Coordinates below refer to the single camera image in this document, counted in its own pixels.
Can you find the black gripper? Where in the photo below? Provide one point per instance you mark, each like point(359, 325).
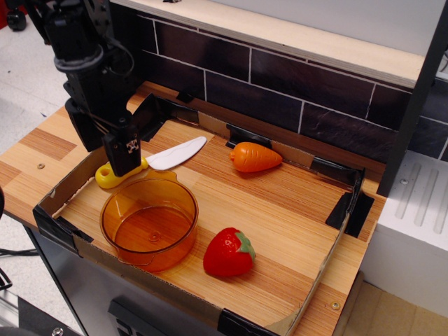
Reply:
point(99, 95)

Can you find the dark vertical metal post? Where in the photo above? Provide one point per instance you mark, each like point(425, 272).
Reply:
point(410, 120)

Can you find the red toy strawberry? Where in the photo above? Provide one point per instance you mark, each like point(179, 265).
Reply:
point(230, 253)

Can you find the white ribbed sink block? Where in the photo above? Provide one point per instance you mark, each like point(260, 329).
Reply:
point(407, 255)

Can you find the light wooden shelf ledge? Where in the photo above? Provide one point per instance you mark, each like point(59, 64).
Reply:
point(348, 54)

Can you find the black caster wheel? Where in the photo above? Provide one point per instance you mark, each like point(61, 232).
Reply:
point(16, 20)

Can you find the orange transparent plastic pot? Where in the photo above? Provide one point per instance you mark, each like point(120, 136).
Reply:
point(151, 222)

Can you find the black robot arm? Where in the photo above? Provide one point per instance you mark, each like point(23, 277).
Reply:
point(77, 34)

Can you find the yellow handled white toy knife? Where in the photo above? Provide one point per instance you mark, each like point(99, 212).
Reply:
point(164, 160)

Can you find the orange toy carrot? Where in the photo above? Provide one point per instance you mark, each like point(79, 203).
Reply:
point(252, 157)

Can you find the cardboard fence with black tape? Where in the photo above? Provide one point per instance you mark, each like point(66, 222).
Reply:
point(308, 221)

